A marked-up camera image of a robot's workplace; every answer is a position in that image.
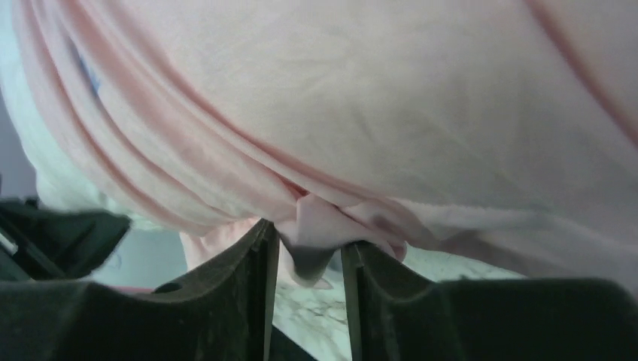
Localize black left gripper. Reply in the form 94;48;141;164
1;198;279;360

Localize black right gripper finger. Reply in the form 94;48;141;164
341;242;637;360

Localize white pillow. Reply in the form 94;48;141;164
1;1;164;231

